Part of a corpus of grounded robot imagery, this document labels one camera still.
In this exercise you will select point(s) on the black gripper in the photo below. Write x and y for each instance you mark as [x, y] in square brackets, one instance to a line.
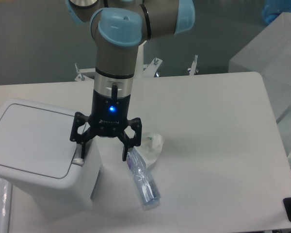
[108, 118]

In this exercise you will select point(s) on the white push-lid trash can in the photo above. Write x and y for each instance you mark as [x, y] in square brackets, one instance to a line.
[38, 157]

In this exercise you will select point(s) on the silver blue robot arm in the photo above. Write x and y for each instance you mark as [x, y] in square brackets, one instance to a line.
[118, 28]

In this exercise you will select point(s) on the crumpled white tissue wrapper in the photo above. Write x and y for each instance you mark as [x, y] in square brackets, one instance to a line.
[150, 148]

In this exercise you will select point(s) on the crushed clear plastic bottle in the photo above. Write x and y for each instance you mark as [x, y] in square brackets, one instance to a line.
[144, 182]

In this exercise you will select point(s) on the silver clamp bolt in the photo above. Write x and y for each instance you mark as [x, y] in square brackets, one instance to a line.
[192, 70]

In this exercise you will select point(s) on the blue water jug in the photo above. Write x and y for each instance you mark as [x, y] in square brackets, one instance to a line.
[273, 8]

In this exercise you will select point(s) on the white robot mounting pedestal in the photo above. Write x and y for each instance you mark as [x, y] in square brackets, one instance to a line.
[139, 68]

